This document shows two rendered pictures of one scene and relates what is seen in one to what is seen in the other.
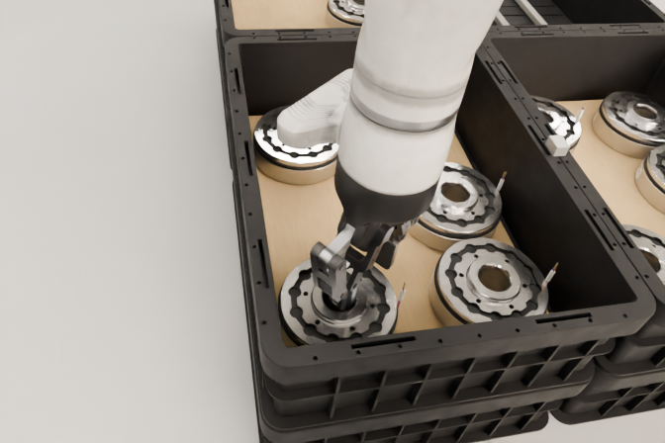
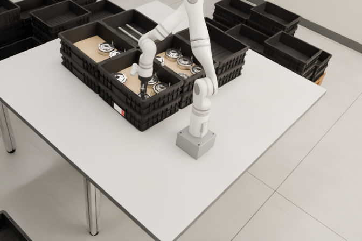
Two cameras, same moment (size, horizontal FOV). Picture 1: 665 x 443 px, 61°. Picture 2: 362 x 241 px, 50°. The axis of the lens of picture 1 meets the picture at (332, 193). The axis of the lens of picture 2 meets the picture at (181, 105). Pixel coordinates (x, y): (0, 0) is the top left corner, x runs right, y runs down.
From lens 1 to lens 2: 1.67 m
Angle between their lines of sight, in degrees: 25
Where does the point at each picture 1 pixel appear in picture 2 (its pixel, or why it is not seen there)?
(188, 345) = (114, 123)
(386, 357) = (155, 97)
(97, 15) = (23, 70)
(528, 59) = not seen: hidden behind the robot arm
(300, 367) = (147, 100)
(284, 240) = not seen: hidden behind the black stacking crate
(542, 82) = not seen: hidden behind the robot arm
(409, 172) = (150, 73)
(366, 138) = (144, 71)
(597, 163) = (169, 64)
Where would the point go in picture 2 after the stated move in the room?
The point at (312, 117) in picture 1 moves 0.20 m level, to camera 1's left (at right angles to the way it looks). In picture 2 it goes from (134, 71) to (96, 79)
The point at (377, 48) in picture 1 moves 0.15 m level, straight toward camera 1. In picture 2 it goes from (144, 61) to (155, 78)
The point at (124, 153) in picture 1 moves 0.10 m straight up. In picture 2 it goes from (69, 99) to (67, 86)
